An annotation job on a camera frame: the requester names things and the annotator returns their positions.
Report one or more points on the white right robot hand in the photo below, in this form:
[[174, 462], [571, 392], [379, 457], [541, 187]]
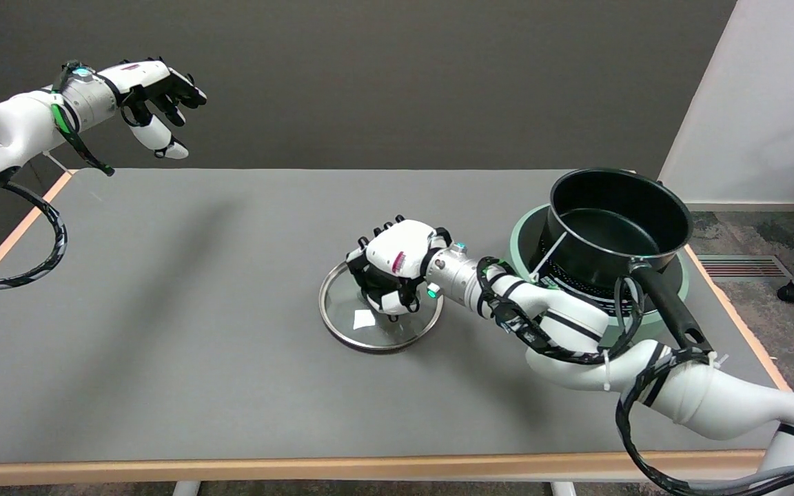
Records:
[[400, 248]]

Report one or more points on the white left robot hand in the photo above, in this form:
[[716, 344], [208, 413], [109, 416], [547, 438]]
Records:
[[142, 76]]

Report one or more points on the glass pot lid black knob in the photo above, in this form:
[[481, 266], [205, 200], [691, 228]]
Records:
[[369, 337]]

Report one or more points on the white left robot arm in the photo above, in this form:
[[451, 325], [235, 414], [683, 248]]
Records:
[[18, 124]]

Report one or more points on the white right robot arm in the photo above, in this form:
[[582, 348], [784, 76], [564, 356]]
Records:
[[562, 320]]

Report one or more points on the mint green induction cooker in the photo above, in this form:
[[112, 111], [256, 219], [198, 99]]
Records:
[[521, 241]]

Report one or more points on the grey table mat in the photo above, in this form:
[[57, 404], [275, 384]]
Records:
[[163, 344]]

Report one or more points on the white table leg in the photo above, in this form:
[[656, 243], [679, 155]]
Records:
[[187, 489], [562, 489]]

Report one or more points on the floor vent grille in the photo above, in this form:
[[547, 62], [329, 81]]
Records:
[[741, 267]]

